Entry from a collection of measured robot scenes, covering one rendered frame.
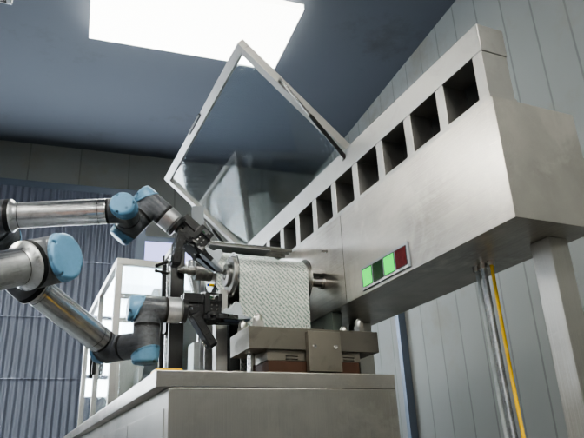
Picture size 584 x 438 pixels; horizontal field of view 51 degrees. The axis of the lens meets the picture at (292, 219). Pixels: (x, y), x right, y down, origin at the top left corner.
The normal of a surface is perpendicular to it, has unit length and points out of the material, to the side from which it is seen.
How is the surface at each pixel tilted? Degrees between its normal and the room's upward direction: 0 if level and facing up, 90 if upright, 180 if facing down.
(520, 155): 90
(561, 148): 90
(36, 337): 90
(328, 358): 90
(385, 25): 180
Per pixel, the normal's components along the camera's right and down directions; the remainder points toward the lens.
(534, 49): -0.95, -0.08
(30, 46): 0.04, 0.93
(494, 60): 0.40, -0.36
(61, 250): 0.93, -0.22
